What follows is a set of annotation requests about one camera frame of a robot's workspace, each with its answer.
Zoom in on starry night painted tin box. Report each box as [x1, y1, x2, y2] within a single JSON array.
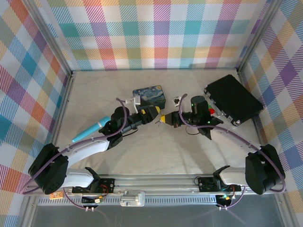
[[132, 84, 167, 110]]

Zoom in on teal plastic cylinder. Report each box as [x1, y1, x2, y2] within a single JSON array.
[[71, 115, 111, 143]]

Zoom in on black hard case silver latches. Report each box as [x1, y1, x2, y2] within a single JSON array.
[[204, 74, 265, 126]]

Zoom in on perforated metal strip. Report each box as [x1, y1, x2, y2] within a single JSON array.
[[37, 196, 250, 207]]

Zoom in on orange tag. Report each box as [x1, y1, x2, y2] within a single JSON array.
[[50, 191, 64, 201]]

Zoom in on thin black cable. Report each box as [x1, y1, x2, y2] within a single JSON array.
[[185, 125, 205, 136], [122, 125, 143, 138]]

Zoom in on aluminium table edge rail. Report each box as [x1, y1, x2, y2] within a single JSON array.
[[19, 71, 75, 227], [236, 68, 288, 227]]

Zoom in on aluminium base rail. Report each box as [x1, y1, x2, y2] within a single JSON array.
[[63, 174, 248, 197]]

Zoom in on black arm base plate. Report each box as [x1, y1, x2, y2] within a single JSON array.
[[197, 175, 242, 193], [71, 178, 116, 194]]

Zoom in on grey rail clamp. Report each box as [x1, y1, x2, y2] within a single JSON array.
[[120, 191, 146, 207]]

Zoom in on aluminium corner post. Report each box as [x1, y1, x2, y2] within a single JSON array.
[[236, 0, 282, 73], [22, 0, 74, 78]]

